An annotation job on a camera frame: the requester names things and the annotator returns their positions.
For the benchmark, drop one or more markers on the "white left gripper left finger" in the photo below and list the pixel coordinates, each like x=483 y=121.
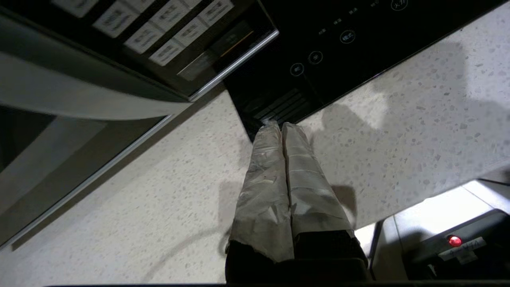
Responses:
x=265 y=191

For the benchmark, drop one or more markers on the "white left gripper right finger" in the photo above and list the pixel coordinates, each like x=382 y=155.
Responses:
x=310 y=191

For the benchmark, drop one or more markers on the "black glass microwave door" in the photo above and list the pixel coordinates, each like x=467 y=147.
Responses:
x=59 y=91

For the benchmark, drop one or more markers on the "black robot base red light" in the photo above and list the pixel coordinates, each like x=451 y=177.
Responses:
x=478 y=255

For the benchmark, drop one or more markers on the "silver Panasonic microwave oven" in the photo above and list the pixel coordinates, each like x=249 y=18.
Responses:
x=179 y=36

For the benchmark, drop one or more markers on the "black induction cooktop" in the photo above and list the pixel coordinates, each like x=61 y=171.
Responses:
x=358 y=59

